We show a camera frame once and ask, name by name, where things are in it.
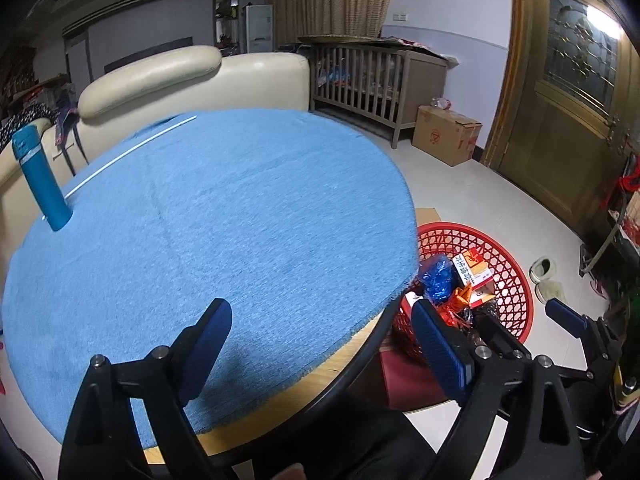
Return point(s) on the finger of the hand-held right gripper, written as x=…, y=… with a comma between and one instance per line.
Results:
x=567, y=315
x=502, y=337

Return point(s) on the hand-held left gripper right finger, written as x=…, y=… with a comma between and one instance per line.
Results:
x=440, y=355

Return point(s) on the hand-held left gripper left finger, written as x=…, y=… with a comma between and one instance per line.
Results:
x=205, y=355

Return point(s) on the orange snack wrapper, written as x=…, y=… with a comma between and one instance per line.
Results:
x=457, y=302

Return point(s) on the red plastic basket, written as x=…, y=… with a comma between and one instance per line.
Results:
x=515, y=280

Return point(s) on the white orange carton box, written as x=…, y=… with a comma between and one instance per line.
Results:
x=475, y=272

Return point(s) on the blue plastic bag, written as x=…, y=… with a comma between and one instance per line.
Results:
x=440, y=277

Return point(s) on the round wooden table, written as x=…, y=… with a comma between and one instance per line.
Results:
x=300, y=400

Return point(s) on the person's black trousers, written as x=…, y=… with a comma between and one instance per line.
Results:
x=350, y=435

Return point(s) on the red hanging ornament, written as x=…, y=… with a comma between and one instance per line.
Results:
x=627, y=177

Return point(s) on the wooden door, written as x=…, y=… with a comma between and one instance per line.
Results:
x=560, y=135

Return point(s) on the brown cardboard box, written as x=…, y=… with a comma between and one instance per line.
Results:
x=440, y=135

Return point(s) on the thin white rod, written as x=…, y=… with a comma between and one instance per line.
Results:
x=130, y=151

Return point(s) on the blue thermos bottle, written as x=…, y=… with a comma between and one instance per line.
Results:
x=42, y=185

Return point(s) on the clear plastic wrapper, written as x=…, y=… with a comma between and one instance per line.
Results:
x=442, y=103

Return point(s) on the wooden baby crib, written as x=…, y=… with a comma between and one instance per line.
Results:
x=425, y=85

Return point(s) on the multicoloured cloth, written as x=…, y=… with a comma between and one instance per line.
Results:
x=65, y=115

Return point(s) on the cream leather sofa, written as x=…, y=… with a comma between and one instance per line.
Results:
x=150, y=75

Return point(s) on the black floral cloth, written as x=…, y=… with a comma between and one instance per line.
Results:
x=25, y=120

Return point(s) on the black television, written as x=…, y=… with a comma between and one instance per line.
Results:
x=150, y=54

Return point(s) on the wooden display cabinet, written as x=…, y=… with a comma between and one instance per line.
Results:
x=25, y=80

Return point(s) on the white air conditioner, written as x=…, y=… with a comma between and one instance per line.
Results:
x=259, y=30

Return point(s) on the beige curtain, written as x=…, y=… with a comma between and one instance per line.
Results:
x=340, y=0

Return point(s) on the wall shelf with ornaments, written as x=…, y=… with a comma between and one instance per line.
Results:
x=229, y=20

